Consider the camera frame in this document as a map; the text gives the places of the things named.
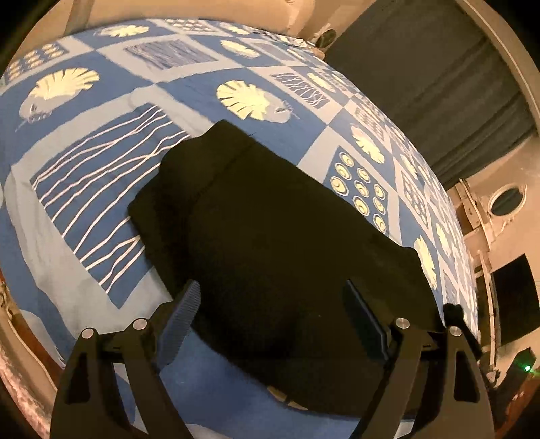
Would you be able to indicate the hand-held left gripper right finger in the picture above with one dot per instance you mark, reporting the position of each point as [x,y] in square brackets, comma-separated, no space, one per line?
[367,325]

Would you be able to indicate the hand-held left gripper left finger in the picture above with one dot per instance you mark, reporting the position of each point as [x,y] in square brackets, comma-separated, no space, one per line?
[179,325]

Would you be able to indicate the black pants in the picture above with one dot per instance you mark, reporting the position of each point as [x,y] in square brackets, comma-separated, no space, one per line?
[274,236]

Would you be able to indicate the cream television stand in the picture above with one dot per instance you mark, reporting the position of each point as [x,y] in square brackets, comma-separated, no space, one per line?
[487,304]

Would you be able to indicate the black television screen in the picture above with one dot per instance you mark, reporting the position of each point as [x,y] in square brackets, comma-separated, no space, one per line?
[517,299]

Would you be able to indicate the cream dressing table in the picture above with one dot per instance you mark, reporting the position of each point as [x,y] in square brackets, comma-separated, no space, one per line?
[472,215]

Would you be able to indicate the dark device with green light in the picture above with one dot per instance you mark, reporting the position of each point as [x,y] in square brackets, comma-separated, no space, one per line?
[521,380]

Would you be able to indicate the blue patterned bedsheet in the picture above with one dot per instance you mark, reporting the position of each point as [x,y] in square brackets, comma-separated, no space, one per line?
[84,169]

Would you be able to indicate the oval vanity mirror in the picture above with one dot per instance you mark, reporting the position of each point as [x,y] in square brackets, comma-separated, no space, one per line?
[508,200]

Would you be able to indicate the dark curtain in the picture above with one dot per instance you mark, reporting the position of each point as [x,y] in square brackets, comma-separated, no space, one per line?
[422,84]

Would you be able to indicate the cream tufted headboard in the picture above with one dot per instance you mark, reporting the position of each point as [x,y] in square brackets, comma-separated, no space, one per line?
[295,12]

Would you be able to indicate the cream bed frame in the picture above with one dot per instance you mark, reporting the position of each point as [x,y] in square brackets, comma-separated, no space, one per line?
[21,363]

